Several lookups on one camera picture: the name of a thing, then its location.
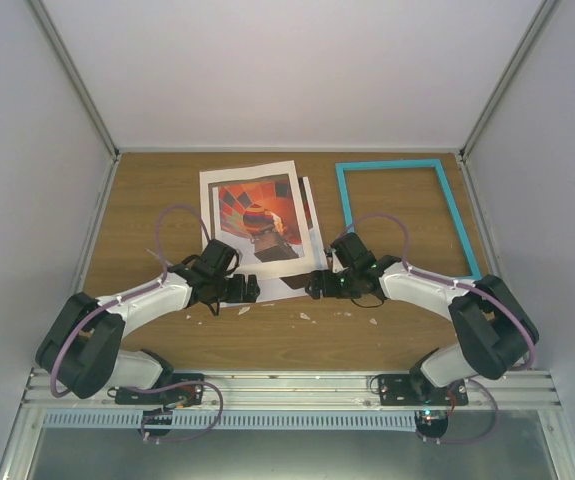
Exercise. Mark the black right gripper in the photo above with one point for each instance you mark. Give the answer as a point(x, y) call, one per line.
point(328, 289)

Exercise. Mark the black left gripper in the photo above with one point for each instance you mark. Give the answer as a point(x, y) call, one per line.
point(239, 295)

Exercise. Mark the hot air balloon photo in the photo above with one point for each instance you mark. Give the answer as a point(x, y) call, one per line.
point(259, 220)

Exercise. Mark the clear handled screwdriver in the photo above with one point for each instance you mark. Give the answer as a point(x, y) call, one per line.
point(157, 256)

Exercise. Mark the turquoise picture frame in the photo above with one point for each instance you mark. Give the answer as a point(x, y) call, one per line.
point(409, 164)

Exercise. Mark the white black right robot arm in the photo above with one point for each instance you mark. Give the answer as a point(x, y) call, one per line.
point(493, 331)

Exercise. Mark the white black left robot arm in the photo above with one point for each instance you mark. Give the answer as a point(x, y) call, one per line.
point(82, 350)

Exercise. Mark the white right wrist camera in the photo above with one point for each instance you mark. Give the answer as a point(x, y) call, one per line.
point(332, 261)

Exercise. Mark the aluminium front rail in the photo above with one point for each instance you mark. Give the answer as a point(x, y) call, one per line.
point(292, 390)

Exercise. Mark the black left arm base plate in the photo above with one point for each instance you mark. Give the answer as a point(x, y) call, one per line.
point(189, 394)

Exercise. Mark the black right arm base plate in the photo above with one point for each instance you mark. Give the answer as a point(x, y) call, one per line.
point(407, 389)

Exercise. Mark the grey slotted cable duct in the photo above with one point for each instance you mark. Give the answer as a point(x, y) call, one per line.
point(235, 420)

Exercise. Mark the aluminium corner post left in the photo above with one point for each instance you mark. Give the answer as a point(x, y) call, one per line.
point(56, 43)

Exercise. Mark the aluminium corner post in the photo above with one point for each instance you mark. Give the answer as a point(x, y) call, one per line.
point(56, 43)
point(526, 44)

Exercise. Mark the aluminium corner post right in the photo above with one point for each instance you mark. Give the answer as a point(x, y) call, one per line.
point(526, 44)

